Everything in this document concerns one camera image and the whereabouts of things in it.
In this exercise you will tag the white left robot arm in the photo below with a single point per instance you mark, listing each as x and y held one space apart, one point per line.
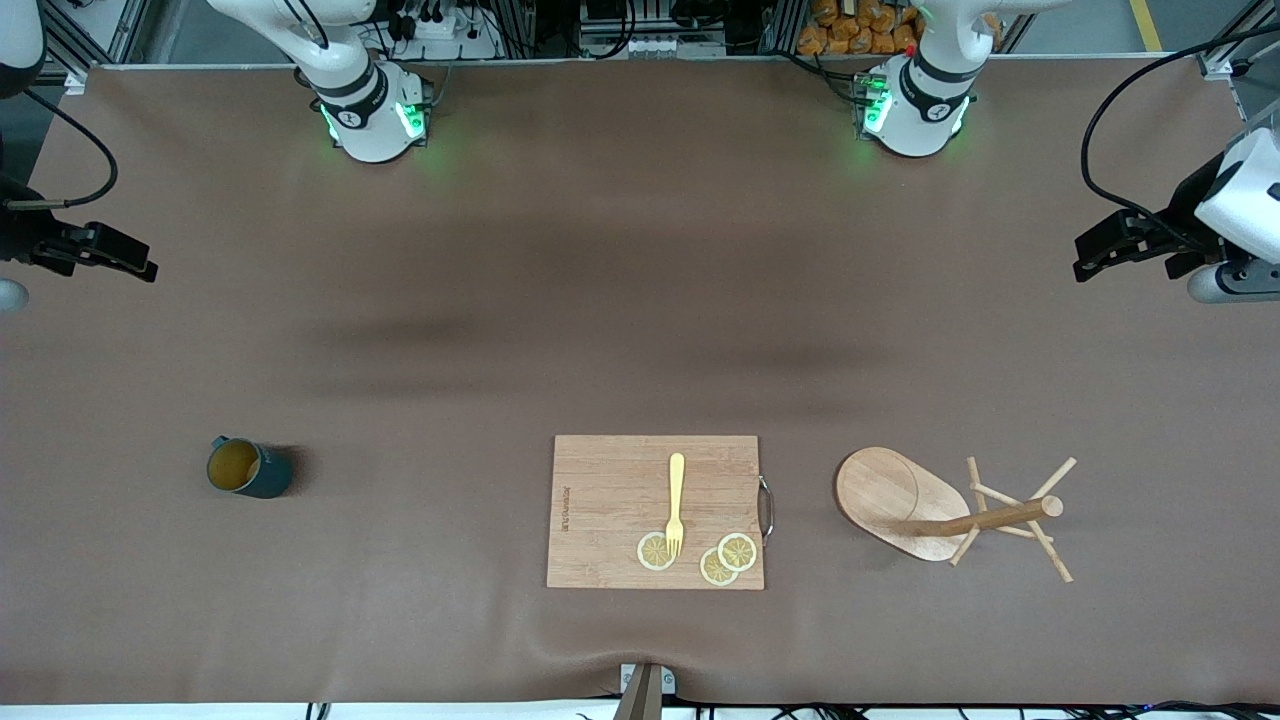
915 110

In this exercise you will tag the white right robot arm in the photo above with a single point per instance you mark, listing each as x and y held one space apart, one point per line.
370 110

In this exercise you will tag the yellow plastic fork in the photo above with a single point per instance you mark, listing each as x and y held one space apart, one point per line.
676 490

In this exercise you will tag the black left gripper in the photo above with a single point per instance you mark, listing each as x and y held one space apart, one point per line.
1184 209

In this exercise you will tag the dark teal ribbed mug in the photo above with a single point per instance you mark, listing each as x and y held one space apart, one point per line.
262 472

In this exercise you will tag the brown table mat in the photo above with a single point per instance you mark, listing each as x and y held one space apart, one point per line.
600 300

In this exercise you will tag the aluminium frame profile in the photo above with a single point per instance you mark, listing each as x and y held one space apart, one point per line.
1215 62
75 45

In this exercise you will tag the wooden mug tree rack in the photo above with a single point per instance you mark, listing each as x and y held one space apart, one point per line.
885 495

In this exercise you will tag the white power strip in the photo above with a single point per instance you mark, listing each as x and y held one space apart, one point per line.
440 35

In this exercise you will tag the lemon slice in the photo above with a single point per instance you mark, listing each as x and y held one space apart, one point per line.
740 551
652 553
713 570

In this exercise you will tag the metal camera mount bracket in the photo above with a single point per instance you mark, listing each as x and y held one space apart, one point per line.
645 690

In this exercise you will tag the wooden cutting board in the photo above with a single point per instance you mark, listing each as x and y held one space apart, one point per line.
610 510

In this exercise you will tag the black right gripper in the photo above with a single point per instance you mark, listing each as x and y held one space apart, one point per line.
22 243

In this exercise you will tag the bag of orange snacks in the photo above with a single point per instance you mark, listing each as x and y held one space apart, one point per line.
850 30

